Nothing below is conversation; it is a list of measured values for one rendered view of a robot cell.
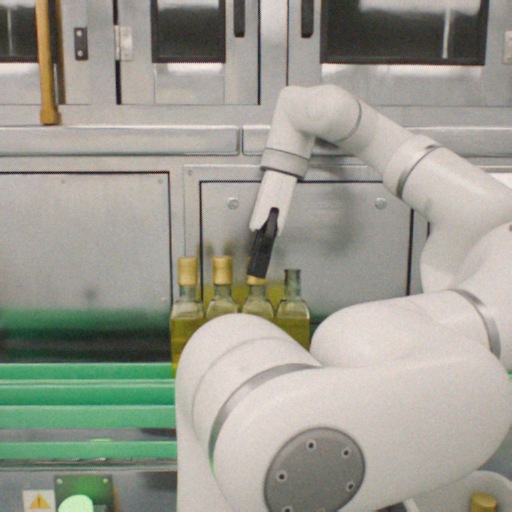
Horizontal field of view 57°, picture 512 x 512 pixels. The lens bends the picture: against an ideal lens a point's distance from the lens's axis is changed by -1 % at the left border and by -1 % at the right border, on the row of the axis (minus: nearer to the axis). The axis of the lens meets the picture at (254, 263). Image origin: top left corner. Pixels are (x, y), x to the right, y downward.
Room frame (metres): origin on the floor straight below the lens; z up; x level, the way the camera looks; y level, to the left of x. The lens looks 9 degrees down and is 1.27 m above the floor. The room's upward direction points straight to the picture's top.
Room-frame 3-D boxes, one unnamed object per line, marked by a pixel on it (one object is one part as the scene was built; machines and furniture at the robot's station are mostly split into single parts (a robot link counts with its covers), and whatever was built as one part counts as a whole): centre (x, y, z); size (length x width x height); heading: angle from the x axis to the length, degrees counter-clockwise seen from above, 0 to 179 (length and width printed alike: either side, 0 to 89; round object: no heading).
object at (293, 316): (0.78, -0.06, 0.99); 0.06 x 0.06 x 0.21; 1
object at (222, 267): (0.78, 0.05, 1.14); 0.04 x 0.04 x 0.04
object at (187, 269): (0.77, 0.11, 1.14); 0.04 x 0.04 x 0.04
